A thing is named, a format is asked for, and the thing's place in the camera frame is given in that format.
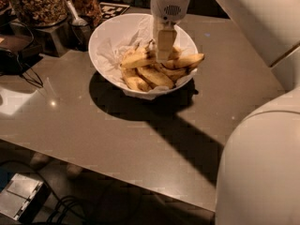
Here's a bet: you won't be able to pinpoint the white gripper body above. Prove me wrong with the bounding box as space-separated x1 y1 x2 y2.
150 0 190 31

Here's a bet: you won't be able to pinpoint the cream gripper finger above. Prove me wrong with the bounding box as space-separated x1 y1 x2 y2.
152 16 158 52
156 29 177 61

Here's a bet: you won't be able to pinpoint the yellow banana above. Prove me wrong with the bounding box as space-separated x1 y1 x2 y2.
137 66 174 89
121 68 152 92
163 53 204 69
120 47 165 69

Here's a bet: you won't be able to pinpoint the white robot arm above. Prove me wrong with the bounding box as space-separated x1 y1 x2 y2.
215 0 300 225

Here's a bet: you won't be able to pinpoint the white bowl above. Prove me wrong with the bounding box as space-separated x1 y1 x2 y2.
88 13 197 100

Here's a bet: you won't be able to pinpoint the small right lower banana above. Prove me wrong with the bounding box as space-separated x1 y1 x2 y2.
153 63 188 82

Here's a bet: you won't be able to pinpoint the black and white marker card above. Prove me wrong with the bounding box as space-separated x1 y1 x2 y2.
100 2 130 20

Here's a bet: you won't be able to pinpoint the white paper liner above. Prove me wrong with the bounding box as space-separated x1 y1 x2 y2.
88 13 204 100

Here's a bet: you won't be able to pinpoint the white plastic scoop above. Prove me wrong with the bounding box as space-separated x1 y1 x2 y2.
65 0 88 26

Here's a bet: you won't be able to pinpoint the metal stand block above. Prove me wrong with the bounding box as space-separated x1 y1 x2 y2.
33 21 71 57

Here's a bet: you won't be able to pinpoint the glass jar of nuts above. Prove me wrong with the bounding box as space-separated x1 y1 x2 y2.
9 0 68 27

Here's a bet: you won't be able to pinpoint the grey box on floor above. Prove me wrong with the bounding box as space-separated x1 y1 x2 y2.
0 171 50 223

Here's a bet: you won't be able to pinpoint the black device with cable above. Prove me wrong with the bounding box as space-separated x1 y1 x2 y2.
0 22 43 88

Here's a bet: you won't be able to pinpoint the black floor cables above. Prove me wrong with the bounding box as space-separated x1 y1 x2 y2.
0 159 95 225

